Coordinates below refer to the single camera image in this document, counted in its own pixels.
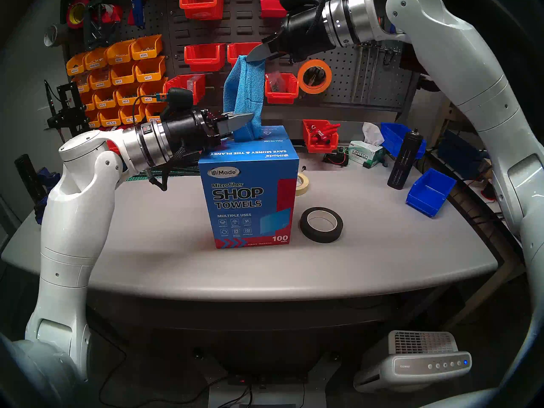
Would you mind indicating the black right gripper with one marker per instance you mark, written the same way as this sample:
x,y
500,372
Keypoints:
x,y
306,33

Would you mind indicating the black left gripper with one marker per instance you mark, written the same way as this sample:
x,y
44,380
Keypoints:
x,y
187,133

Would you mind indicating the blue microfiber shop towel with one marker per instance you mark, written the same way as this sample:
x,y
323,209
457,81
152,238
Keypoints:
x,y
244,88

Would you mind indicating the blue shop towels box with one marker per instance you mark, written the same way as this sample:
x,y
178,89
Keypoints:
x,y
250,199

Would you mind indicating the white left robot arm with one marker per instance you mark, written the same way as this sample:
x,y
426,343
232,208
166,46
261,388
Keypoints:
x,y
72,207

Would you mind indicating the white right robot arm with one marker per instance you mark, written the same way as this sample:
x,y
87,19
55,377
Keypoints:
x,y
467,71

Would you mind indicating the red plastic storage bin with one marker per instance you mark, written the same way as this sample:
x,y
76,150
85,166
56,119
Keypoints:
x,y
236,50
199,12
204,65
282,97
199,92
270,9

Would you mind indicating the black pegboard panel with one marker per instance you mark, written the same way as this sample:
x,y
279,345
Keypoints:
x,y
244,29

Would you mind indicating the clear plastic parts bag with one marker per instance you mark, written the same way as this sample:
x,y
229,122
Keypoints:
x,y
276,82

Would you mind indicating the orange tape roll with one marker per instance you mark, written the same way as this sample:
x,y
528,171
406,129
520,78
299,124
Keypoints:
x,y
314,63

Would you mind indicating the orange small parts bin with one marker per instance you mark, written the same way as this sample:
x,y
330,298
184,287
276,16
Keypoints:
x,y
95,62
93,121
75,68
153,114
144,52
100,82
83,85
126,97
122,77
131,116
148,73
104,101
87,103
151,94
109,119
118,56

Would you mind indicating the red bin with red markers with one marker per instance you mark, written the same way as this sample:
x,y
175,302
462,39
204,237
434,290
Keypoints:
x,y
318,145

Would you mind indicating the beige masking tape roll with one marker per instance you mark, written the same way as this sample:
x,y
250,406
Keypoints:
x,y
304,186

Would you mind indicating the green cutting mat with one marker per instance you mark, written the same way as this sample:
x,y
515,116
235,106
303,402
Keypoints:
x,y
136,177

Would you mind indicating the blue hanging clamp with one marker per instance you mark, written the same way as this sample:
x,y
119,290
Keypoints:
x,y
138,12

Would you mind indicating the black tape roll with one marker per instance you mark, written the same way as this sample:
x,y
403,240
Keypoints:
x,y
307,230

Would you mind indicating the Kimtech tissue box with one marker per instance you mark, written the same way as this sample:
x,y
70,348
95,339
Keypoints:
x,y
365,156

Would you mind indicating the blue plastic storage bin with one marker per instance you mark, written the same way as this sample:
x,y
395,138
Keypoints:
x,y
391,137

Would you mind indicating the black metal stand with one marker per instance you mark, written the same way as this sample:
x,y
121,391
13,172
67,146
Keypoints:
x,y
70,114

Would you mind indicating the black cylindrical bottle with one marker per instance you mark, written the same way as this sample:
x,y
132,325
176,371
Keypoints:
x,y
401,165

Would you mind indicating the red yellow tape roll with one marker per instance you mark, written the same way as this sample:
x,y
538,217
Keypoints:
x,y
70,18

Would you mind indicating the blue black bar clamp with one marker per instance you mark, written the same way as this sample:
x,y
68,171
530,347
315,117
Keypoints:
x,y
41,207
46,177

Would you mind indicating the bright blue plastic bin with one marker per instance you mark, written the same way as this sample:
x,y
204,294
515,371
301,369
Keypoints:
x,y
425,203

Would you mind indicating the black cylinder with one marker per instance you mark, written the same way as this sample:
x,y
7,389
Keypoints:
x,y
26,175

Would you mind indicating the dark blue storage bin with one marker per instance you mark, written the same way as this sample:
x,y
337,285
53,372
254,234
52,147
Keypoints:
x,y
459,154

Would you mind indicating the black power strip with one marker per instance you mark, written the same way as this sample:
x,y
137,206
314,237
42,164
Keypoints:
x,y
272,379

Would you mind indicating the white air purifier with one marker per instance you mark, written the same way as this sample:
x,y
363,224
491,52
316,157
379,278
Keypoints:
x,y
416,364

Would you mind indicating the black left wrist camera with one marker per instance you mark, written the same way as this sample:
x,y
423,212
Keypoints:
x,y
178,101

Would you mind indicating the grey duct tape roll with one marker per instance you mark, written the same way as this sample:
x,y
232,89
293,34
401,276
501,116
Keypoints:
x,y
58,34

